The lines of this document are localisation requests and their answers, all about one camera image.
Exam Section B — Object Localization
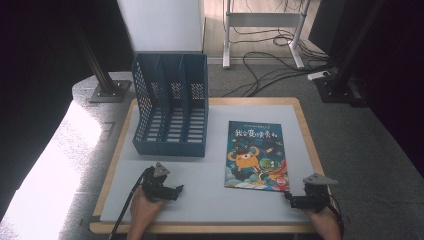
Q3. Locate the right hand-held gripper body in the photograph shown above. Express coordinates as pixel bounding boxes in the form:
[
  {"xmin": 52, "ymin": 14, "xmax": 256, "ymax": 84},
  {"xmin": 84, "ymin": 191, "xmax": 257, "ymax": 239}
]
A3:
[{"xmin": 299, "ymin": 172, "xmax": 340, "ymax": 214}]

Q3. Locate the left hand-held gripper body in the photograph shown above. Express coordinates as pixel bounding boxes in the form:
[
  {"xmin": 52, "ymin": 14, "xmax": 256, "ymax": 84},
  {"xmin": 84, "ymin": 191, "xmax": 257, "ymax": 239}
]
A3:
[{"xmin": 141, "ymin": 161, "xmax": 172, "ymax": 203}]

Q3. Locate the colourful cartoon picture book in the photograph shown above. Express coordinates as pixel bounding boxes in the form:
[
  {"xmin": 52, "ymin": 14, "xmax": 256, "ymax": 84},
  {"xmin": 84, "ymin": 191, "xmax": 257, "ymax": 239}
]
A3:
[{"xmin": 223, "ymin": 120, "xmax": 291, "ymax": 193}]

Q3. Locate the blue plastic file holder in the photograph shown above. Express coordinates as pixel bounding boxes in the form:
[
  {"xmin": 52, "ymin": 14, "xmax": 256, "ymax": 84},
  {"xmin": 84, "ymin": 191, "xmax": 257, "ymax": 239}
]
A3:
[{"xmin": 130, "ymin": 52, "xmax": 210, "ymax": 158}]

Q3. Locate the person's right hand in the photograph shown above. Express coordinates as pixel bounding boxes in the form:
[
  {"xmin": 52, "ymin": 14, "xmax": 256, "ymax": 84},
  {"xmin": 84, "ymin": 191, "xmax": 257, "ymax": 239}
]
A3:
[{"xmin": 304, "ymin": 205, "xmax": 342, "ymax": 240}]

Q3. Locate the person's left hand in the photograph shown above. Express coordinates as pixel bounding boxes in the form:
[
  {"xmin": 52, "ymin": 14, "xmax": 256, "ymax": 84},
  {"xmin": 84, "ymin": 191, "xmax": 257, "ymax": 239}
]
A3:
[{"xmin": 127, "ymin": 188, "xmax": 167, "ymax": 234}]

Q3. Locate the grey table mat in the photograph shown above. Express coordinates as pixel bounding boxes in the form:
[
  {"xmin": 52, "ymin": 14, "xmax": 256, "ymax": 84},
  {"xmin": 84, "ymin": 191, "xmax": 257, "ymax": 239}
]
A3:
[{"xmin": 99, "ymin": 104, "xmax": 324, "ymax": 224}]

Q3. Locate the wooden table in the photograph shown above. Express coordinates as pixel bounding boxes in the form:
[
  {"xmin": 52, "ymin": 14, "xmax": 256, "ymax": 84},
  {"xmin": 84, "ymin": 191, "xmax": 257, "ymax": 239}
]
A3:
[{"xmin": 88, "ymin": 96, "xmax": 343, "ymax": 235}]

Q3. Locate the black metal stand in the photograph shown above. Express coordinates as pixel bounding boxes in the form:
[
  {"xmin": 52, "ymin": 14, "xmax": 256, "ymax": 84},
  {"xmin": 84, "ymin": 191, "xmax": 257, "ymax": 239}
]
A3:
[
  {"xmin": 314, "ymin": 0, "xmax": 388, "ymax": 108},
  {"xmin": 71, "ymin": 19, "xmax": 133, "ymax": 104}
]

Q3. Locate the white power strip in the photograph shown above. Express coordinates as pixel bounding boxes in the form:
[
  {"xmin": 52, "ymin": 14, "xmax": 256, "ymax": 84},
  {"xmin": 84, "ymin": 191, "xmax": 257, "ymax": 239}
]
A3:
[{"xmin": 306, "ymin": 70, "xmax": 332, "ymax": 82}]

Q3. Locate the dark curtain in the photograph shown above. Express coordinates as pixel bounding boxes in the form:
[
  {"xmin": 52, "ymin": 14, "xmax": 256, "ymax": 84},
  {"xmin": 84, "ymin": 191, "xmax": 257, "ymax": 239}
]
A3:
[
  {"xmin": 308, "ymin": 0, "xmax": 424, "ymax": 178},
  {"xmin": 0, "ymin": 0, "xmax": 135, "ymax": 221}
]

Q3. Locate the white upright panel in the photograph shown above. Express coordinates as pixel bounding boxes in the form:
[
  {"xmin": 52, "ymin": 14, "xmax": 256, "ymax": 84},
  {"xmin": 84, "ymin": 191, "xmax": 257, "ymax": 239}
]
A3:
[{"xmin": 116, "ymin": 0, "xmax": 205, "ymax": 55}]

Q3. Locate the bundle of black floor cables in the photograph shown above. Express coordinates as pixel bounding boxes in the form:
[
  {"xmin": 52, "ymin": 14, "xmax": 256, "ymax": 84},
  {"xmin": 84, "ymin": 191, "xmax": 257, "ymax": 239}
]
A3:
[{"xmin": 221, "ymin": 0, "xmax": 336, "ymax": 98}]

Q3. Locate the white metal table frame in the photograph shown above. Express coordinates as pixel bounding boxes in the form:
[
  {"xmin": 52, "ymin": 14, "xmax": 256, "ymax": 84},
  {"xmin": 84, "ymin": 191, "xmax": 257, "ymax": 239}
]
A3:
[{"xmin": 222, "ymin": 0, "xmax": 313, "ymax": 70}]

